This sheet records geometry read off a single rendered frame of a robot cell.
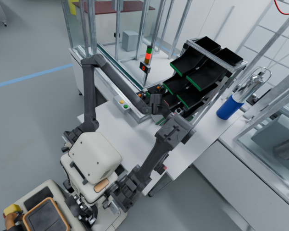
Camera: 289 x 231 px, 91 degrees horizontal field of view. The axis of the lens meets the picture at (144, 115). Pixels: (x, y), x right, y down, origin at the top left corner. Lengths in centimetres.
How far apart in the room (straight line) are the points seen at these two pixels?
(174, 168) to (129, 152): 40
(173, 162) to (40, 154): 174
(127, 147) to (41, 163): 133
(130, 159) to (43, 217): 62
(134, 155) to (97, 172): 61
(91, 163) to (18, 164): 177
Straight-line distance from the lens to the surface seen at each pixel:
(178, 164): 132
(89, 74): 88
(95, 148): 67
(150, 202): 206
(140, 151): 126
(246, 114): 218
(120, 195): 77
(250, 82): 168
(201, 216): 228
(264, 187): 189
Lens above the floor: 199
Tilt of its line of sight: 49 degrees down
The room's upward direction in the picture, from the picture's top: 17 degrees clockwise
